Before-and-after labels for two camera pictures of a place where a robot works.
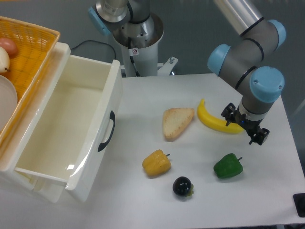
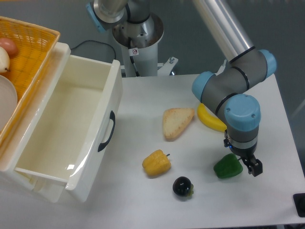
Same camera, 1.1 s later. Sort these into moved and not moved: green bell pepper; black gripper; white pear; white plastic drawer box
Moved: black gripper
Not moved: white pear; green bell pepper; white plastic drawer box
